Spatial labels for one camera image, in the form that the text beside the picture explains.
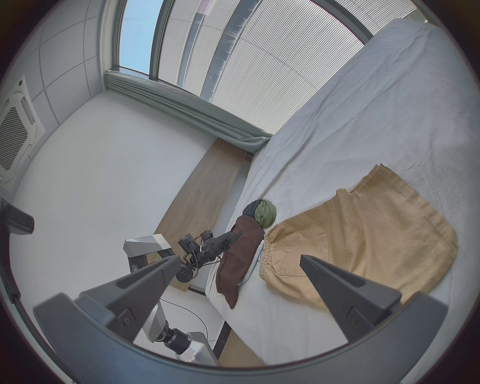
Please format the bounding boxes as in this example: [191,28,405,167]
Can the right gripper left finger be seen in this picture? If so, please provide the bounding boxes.
[74,255,183,343]

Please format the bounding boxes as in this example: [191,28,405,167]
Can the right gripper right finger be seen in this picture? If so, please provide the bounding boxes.
[299,254,403,344]

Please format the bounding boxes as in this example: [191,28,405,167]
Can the beige shorts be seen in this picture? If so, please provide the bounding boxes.
[259,163,459,310]

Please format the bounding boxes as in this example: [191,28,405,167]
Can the bed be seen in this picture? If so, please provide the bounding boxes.
[154,19,480,368]

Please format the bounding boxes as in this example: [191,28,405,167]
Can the brown garment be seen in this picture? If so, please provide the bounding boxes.
[215,217,265,310]

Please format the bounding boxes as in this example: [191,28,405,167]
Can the black garment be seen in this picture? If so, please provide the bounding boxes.
[243,199,263,218]

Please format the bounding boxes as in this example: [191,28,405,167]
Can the green garment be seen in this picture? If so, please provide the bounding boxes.
[254,200,278,229]

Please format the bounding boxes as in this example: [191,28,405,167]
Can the blue-green curtain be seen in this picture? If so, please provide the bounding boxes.
[104,72,271,152]

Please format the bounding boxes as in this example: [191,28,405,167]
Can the window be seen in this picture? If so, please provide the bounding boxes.
[103,0,432,136]

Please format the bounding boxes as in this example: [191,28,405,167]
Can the ceiling air conditioner vent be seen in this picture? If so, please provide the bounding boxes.
[0,75,46,192]

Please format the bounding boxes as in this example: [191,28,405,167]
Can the black cable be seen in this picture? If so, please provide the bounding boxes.
[161,299,219,343]

